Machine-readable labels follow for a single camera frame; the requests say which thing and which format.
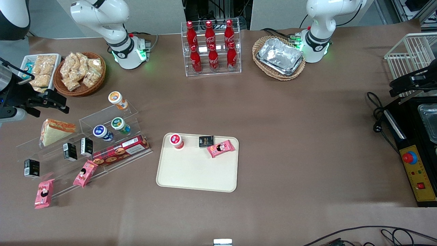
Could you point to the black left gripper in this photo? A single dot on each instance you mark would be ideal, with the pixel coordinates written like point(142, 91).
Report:
point(424, 75)

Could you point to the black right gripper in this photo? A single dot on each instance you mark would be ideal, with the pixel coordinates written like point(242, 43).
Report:
point(17, 94)

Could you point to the triangle sandwich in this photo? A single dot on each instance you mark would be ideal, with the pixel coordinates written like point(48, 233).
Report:
point(54, 133)

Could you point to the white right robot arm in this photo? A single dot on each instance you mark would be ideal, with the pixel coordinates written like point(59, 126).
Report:
point(102, 17)

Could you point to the aluminium foil tray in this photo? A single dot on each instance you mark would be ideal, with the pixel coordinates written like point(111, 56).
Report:
point(280, 54)

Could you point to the cream plastic tray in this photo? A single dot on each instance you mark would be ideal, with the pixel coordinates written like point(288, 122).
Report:
point(194, 171)

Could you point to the clear bag of crackers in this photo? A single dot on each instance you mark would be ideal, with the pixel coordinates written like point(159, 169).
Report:
point(71, 83)
point(91, 78)
point(69, 64)
point(95, 63)
point(46, 63)
point(82, 58)
point(41, 81)

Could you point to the black sealing machine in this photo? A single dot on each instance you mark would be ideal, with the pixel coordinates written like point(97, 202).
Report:
point(409, 116)

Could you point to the white rectangular snack bin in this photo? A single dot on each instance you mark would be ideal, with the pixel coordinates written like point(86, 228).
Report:
point(56, 68)

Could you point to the blue snack packet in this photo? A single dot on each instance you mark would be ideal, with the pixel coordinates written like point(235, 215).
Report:
point(27, 70)

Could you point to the steel pan in machine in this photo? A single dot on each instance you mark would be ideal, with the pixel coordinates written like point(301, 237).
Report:
point(430, 121)

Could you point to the brown wicker basket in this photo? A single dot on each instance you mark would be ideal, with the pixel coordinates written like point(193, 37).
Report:
point(99, 82)

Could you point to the small black carton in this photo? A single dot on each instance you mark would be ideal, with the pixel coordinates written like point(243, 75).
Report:
point(86, 147)
point(31, 168)
point(70, 151)
point(206, 141)

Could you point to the blue lid yogurt cup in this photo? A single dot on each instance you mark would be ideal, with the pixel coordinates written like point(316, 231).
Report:
point(101, 132)

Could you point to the clear acrylic tiered stand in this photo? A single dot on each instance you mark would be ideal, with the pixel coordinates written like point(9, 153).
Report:
point(112, 116)

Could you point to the orange lid yogurt cup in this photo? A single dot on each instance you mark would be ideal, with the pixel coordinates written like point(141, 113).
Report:
point(116, 98)

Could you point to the red emergency stop button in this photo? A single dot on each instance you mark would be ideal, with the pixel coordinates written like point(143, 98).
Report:
point(409, 157)

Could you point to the green lid yogurt cup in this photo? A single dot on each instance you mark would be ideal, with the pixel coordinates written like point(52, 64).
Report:
point(119, 124)

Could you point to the pink snack packet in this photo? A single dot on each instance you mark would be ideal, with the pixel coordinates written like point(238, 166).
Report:
point(85, 173)
point(44, 193)
point(221, 148)

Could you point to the red cookie box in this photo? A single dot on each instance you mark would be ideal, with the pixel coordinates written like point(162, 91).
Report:
point(119, 151)

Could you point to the red lid yogurt cup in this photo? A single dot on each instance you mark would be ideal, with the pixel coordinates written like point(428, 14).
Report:
point(176, 140)

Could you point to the light wicker basket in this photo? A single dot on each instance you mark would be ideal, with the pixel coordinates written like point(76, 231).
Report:
point(264, 73)

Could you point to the red cola bottle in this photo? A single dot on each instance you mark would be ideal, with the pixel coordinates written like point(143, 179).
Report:
point(195, 61)
point(209, 32)
point(213, 60)
point(231, 58)
point(229, 31)
point(191, 32)

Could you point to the clear acrylic bottle rack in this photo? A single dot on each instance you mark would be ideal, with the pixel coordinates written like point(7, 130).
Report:
point(235, 41)

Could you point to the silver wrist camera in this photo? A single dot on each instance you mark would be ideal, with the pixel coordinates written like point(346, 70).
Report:
point(12, 115)

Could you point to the red rocker switch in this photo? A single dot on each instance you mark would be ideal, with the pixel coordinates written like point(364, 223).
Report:
point(420, 186)

